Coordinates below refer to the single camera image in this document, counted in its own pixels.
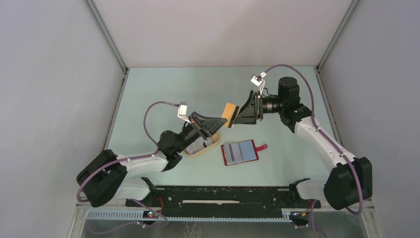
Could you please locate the silver card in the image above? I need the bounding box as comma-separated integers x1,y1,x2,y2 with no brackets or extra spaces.
186,137,214,155
223,143,243,165

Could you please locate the red leather card holder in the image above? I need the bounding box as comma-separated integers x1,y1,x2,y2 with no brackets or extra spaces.
221,139,268,166

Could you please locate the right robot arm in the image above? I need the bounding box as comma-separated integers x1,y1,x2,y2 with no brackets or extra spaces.
232,76,373,210

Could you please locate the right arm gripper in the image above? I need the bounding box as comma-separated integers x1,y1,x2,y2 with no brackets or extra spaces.
233,90,286,124

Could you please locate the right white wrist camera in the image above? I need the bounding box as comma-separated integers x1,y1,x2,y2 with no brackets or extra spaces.
250,71,266,96

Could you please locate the beige oval plastic tray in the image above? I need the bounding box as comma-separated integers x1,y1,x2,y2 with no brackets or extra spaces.
183,132,221,157

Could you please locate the aluminium frame rail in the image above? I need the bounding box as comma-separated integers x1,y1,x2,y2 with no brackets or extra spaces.
66,187,384,238

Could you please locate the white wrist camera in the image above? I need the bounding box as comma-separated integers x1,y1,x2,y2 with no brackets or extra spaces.
250,71,266,96
177,102,190,122

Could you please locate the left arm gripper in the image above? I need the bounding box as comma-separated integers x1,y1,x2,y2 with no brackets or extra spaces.
175,112,227,154

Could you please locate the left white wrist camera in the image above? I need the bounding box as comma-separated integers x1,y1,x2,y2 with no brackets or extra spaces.
177,102,190,122

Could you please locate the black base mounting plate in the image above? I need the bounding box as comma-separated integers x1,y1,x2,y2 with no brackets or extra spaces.
141,186,312,219

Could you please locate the gold card with stripe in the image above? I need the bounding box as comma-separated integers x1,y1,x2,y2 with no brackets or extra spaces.
221,103,241,128

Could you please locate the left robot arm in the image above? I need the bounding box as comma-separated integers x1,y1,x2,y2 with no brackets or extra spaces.
76,112,228,207

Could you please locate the silver card behind gold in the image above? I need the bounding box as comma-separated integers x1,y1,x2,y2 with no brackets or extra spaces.
186,137,214,155

